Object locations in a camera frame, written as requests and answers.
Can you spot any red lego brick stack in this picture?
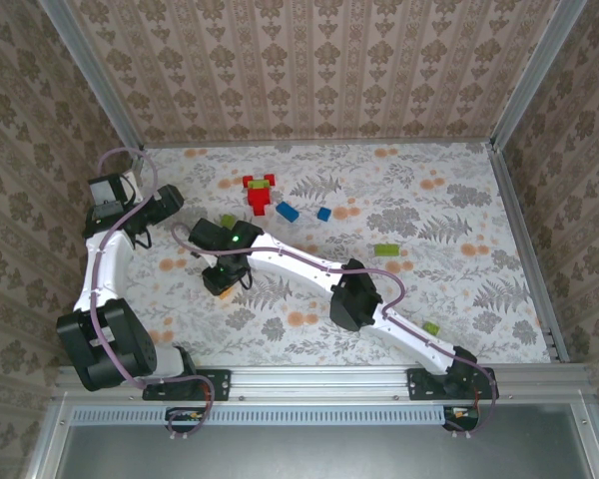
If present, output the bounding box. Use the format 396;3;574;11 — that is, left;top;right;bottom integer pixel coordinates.
243;173;277;218

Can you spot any long blue lego brick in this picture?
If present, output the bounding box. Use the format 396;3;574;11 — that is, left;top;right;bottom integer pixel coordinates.
275;201;300;224

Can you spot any floral patterned table cover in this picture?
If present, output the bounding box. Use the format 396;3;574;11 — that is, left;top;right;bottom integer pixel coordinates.
87;143;555;368

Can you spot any black wiring board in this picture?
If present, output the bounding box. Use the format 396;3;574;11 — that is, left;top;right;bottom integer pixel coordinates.
164;406;211;435
441;404;483;433

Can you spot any grey metal plate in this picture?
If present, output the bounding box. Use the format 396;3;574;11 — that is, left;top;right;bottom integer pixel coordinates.
54;403;595;479

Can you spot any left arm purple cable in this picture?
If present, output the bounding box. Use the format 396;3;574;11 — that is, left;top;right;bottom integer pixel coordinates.
89;148;217;443

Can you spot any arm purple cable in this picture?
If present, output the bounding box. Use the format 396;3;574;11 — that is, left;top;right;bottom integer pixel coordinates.
171;223;498;440
89;148;217;443

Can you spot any aluminium corner post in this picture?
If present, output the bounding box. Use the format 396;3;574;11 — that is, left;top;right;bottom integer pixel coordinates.
488;0;593;154
37;0;146;156

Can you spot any aluminium back frame rail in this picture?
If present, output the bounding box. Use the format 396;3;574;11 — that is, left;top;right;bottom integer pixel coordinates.
142;141;493;150

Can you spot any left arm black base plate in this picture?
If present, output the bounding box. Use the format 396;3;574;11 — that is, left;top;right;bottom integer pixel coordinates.
142;367;231;402

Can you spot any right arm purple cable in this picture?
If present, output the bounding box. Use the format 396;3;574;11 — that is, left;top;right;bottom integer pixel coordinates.
171;223;498;440

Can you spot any grey slotted cable duct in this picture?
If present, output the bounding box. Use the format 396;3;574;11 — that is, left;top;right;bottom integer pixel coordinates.
72;404;448;425

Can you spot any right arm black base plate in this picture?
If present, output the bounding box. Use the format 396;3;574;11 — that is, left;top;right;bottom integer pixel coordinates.
406;367;500;402

